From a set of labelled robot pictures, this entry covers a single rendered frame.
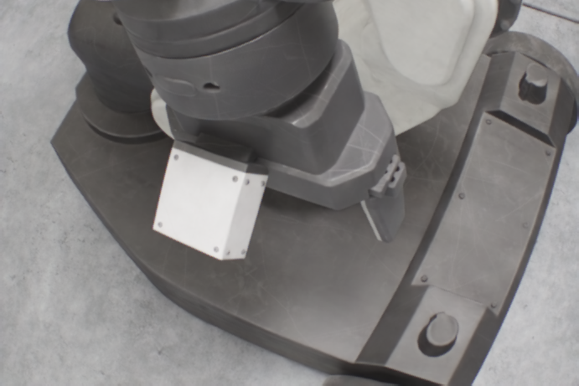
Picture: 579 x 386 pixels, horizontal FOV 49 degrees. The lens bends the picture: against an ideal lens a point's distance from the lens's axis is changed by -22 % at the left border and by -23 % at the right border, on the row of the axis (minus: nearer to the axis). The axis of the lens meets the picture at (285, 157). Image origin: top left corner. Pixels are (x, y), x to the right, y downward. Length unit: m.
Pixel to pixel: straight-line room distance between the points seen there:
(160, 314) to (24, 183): 0.33
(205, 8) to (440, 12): 0.22
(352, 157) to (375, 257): 0.48
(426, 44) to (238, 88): 0.21
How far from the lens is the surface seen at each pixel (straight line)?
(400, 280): 0.83
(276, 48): 0.30
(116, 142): 0.94
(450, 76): 0.52
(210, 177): 0.37
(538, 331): 1.03
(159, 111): 0.79
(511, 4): 0.47
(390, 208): 0.41
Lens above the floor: 0.95
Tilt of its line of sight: 61 degrees down
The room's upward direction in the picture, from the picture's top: 7 degrees counter-clockwise
